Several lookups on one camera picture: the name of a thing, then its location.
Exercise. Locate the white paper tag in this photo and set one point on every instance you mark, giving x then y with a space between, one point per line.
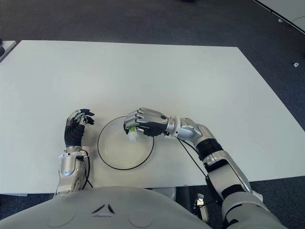
257 195

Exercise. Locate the metal bracket under table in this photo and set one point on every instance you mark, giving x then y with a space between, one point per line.
199 202

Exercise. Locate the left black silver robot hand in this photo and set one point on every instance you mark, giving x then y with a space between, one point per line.
74 133

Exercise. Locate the white side table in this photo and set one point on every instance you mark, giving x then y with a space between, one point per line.
8 46

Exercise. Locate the grey robot torso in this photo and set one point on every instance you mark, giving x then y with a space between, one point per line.
107 210

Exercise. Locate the white plate with black rim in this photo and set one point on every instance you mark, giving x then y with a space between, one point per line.
119 152

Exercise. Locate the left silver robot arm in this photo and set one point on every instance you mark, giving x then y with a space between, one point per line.
68 167

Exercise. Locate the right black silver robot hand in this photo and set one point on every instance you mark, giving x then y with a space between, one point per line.
150 121

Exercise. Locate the green toothpaste tube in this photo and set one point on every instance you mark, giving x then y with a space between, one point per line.
132 136

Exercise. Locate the white background table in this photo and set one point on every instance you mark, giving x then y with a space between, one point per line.
288 10

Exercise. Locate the white bin under table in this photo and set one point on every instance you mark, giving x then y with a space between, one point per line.
168 192

